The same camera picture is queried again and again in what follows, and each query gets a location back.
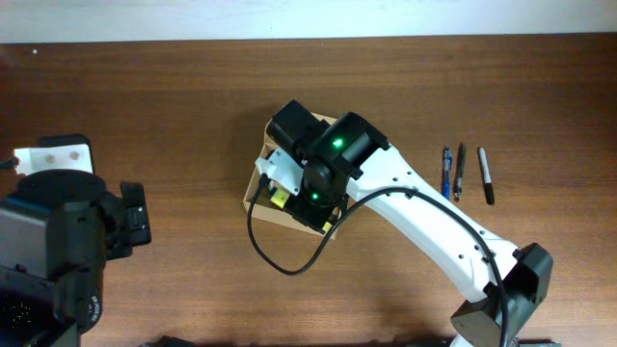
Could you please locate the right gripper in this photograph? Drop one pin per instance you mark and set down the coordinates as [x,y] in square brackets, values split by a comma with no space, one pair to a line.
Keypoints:
[304,212]

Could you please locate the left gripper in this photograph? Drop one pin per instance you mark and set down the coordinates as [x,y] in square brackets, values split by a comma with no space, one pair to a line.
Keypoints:
[136,214]

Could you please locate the yellow highlighter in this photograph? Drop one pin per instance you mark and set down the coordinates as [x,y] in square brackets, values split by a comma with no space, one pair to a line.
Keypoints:
[279,198]

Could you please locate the blue pen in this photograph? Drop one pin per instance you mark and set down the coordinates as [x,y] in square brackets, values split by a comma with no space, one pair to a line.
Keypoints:
[447,168]

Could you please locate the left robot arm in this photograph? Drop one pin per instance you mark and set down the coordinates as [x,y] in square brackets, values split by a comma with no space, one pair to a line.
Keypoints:
[59,229]

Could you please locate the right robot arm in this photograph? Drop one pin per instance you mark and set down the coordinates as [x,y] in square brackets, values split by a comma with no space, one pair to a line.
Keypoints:
[331,169]

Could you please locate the cardboard box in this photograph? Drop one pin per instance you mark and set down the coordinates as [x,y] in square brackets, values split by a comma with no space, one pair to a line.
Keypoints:
[264,209]

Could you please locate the black pen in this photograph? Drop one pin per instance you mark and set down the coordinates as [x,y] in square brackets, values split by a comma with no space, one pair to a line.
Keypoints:
[461,162]

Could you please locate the black marker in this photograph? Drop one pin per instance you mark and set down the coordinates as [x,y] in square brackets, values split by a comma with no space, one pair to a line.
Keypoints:
[487,180]

